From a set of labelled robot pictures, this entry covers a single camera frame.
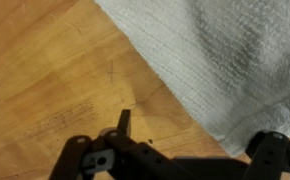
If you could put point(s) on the white towel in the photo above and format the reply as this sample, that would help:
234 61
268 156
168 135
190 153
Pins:
226 61

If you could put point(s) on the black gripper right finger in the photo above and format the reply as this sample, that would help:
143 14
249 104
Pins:
270 156

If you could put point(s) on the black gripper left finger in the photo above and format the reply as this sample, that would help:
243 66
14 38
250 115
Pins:
115 152

